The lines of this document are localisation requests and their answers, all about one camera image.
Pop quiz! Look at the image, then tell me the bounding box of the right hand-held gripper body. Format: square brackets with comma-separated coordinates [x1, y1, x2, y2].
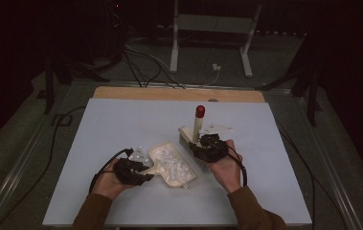
[188, 123, 235, 164]

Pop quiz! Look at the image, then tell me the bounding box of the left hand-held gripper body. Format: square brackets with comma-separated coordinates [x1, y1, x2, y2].
[113, 146, 155, 187]

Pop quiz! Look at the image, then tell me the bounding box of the cream brush with red tip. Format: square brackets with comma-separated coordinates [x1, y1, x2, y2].
[177, 104, 210, 173]

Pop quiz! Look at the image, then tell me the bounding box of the pile of white paper scraps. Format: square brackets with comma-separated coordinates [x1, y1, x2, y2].
[157, 147, 193, 185]

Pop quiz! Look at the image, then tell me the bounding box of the cream plastic dustpan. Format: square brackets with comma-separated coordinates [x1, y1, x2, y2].
[142, 141, 199, 190]

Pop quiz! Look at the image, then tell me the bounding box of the person's left hand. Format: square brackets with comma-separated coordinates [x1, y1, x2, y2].
[90, 157, 136, 201]

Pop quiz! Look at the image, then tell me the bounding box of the person's right hand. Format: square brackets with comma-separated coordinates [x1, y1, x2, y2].
[207, 139, 244, 195]

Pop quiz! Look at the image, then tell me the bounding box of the pale blue table mat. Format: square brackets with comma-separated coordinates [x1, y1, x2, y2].
[42, 98, 313, 227]

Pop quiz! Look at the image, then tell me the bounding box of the white metal stand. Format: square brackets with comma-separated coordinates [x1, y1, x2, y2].
[169, 0, 264, 79]

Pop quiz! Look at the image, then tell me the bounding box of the black tripod stand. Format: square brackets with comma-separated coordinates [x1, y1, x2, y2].
[254, 32, 323, 127]
[42, 52, 112, 116]

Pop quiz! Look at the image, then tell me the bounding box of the left hand-held gripper cable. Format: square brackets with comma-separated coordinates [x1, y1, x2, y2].
[88, 148, 135, 194]

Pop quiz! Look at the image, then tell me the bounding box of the hand-held gripper cable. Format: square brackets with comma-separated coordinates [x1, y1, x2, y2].
[213, 141, 249, 189]
[88, 148, 135, 194]

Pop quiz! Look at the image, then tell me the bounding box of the right hand-held gripper cable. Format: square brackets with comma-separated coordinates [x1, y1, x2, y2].
[213, 141, 249, 189]

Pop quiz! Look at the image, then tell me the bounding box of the white cable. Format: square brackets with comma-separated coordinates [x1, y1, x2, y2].
[197, 69, 221, 88]

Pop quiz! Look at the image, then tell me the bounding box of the long black cable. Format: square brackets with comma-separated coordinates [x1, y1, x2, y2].
[276, 120, 318, 230]
[0, 105, 88, 230]

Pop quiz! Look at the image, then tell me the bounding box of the bundle of black cables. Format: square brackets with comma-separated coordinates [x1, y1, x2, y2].
[122, 42, 187, 89]

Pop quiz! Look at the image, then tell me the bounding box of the aluminium rail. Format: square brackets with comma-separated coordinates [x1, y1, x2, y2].
[0, 121, 53, 230]
[297, 95, 363, 230]

